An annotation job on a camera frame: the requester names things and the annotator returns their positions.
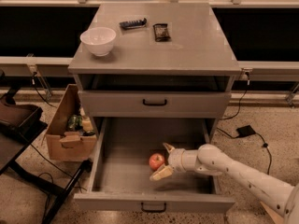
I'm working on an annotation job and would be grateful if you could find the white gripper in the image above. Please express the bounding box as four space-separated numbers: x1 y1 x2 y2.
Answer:
149 143 197 181

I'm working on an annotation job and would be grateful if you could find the yellow bottle in box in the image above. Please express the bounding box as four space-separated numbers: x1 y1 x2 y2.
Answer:
82 116 93 132

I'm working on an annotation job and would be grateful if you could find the red apple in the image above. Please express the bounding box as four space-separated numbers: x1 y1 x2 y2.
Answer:
149 153 164 171

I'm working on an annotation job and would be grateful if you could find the closed grey top drawer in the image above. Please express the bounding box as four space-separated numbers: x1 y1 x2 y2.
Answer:
78 91 231 119

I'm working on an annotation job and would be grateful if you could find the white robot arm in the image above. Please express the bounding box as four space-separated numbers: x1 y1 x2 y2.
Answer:
149 143 299 224

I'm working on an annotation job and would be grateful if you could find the grey drawer cabinet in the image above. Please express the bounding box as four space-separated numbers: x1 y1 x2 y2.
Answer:
69 3 240 139

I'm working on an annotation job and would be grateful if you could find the open grey middle drawer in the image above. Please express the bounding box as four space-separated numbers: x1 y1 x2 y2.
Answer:
75 118 235 213

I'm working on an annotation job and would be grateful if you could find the cardboard piece on floor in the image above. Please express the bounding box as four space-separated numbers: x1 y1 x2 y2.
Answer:
261 202 283 224

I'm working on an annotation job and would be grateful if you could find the cardboard box with items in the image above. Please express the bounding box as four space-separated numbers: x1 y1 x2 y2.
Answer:
46 84 96 161

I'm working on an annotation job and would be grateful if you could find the black power adapter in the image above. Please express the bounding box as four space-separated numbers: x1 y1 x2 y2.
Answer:
236 125 255 138

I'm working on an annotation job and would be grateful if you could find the black folding stand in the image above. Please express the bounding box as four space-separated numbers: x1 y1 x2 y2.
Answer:
0 68 93 224

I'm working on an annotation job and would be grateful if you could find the white ceramic bowl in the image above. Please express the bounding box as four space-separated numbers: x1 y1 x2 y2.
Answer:
80 27 117 56

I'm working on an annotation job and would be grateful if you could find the grey wall rail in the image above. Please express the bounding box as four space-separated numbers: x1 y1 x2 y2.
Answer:
0 56 299 82

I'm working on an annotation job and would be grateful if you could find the green packet in box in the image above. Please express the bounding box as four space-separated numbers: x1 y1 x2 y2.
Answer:
66 115 82 132

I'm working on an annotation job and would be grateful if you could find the black cable on floor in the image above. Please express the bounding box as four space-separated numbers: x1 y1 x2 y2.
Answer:
216 126 274 175

